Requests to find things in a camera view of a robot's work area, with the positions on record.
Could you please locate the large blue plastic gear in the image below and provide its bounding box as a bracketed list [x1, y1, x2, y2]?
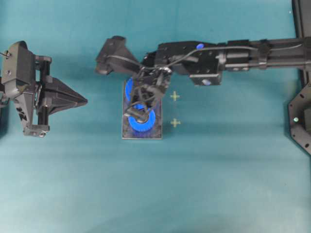
[124, 77, 133, 101]

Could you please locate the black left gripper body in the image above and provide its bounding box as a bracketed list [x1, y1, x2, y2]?
[1, 41, 52, 137]

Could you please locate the small blue plastic gear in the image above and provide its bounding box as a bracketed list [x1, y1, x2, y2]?
[128, 110, 156, 132]

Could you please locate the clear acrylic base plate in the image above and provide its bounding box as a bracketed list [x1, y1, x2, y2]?
[121, 81, 163, 140]

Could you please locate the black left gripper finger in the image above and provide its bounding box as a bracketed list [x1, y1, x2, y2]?
[48, 100, 87, 115]
[43, 75, 87, 102]

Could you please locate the black cable bundle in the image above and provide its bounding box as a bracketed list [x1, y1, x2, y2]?
[108, 45, 307, 119]

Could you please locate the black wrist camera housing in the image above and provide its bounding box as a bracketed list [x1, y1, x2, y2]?
[95, 36, 141, 75]

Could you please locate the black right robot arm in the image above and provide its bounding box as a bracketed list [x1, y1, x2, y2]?
[126, 37, 311, 111]

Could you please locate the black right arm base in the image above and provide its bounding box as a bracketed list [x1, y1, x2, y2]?
[288, 0, 311, 154]

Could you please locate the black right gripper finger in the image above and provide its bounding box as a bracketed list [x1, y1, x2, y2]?
[131, 84, 143, 106]
[142, 84, 161, 109]

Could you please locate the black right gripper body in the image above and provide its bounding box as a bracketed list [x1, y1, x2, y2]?
[136, 52, 172, 95]

